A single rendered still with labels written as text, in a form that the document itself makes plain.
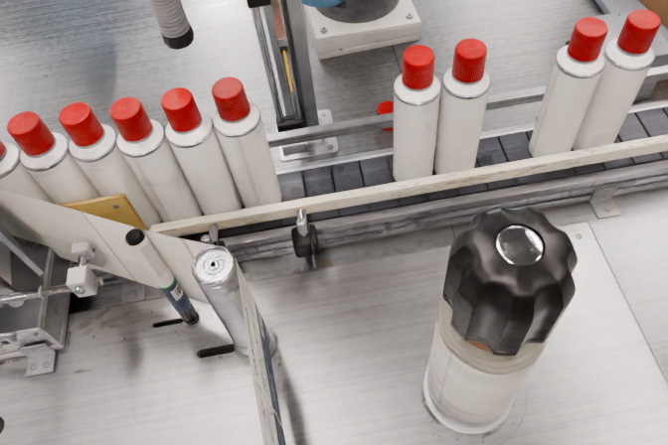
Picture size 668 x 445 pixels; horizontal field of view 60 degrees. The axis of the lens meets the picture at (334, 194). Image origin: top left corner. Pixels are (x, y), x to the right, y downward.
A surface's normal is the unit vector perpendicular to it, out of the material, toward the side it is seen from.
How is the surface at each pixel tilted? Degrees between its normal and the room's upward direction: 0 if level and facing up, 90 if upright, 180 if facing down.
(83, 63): 0
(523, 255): 1
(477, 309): 90
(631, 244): 0
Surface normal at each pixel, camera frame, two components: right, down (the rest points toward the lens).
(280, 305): -0.08, -0.57
